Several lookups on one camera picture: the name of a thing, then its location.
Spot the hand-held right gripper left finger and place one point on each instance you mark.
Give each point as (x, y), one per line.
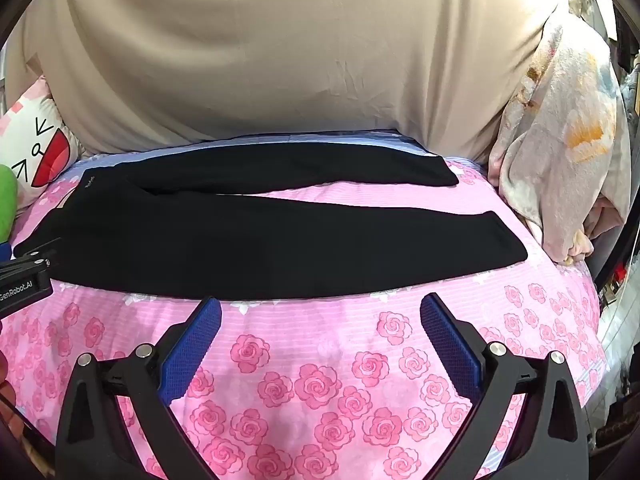
(192, 347)

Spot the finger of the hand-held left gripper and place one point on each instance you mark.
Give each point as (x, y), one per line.
(37, 248)

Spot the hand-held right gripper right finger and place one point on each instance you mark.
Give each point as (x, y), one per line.
(450, 347)

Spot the black pants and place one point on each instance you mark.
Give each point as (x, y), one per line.
(260, 245)

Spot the green plush pillow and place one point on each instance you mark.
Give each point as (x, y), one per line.
(6, 200)

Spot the white cartoon face pillow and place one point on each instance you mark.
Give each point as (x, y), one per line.
(35, 147)

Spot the pink rose print bedsheet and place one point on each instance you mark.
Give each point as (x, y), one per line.
(320, 355)

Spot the pale floral blanket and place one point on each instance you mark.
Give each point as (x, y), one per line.
(560, 145)

